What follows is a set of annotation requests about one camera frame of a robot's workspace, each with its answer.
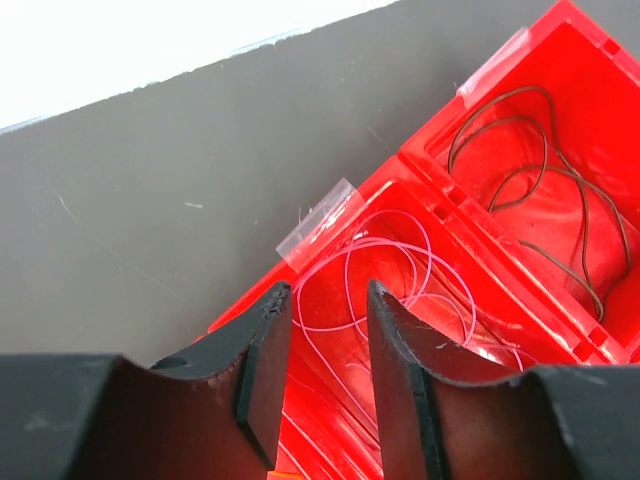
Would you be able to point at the red four-compartment bin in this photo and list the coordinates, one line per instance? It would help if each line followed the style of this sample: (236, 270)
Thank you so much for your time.
(510, 221)

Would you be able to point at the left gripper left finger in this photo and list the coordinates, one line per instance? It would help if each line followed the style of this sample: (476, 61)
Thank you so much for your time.
(213, 409)

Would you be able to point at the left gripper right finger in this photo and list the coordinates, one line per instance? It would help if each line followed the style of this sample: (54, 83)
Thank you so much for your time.
(444, 412)

